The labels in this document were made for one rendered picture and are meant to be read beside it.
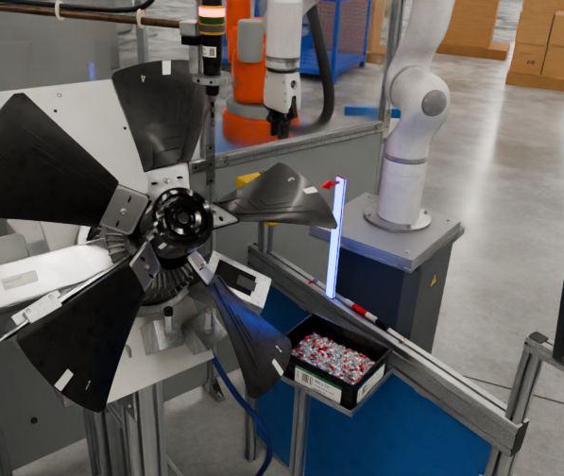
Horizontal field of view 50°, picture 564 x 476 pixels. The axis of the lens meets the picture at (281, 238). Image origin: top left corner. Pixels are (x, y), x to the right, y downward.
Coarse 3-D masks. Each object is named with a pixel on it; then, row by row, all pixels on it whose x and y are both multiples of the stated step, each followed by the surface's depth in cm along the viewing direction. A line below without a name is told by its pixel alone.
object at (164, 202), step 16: (176, 192) 111; (192, 192) 112; (160, 208) 108; (176, 208) 111; (192, 208) 112; (208, 208) 113; (144, 224) 111; (160, 224) 107; (176, 224) 110; (192, 224) 112; (208, 224) 112; (128, 240) 115; (160, 240) 108; (176, 240) 108; (192, 240) 111; (160, 256) 117; (176, 256) 113
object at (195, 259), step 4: (196, 252) 119; (188, 256) 113; (192, 256) 115; (196, 256) 118; (200, 256) 121; (188, 260) 112; (192, 260) 113; (196, 260) 116; (200, 260) 119; (192, 264) 112; (196, 264) 114; (196, 268) 112; (208, 268) 120; (200, 272) 113; (204, 272) 116; (208, 272) 118; (212, 272) 121; (200, 276) 112; (204, 276) 114; (208, 276) 116; (212, 276) 119; (204, 280) 112; (208, 280) 114
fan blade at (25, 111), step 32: (0, 128) 101; (32, 128) 102; (0, 160) 102; (32, 160) 103; (64, 160) 105; (0, 192) 104; (32, 192) 105; (64, 192) 107; (96, 192) 108; (96, 224) 112
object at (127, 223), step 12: (120, 192) 110; (132, 192) 110; (120, 204) 111; (132, 204) 111; (144, 204) 112; (108, 216) 112; (120, 216) 112; (132, 216) 113; (108, 228) 113; (120, 228) 113; (132, 228) 114
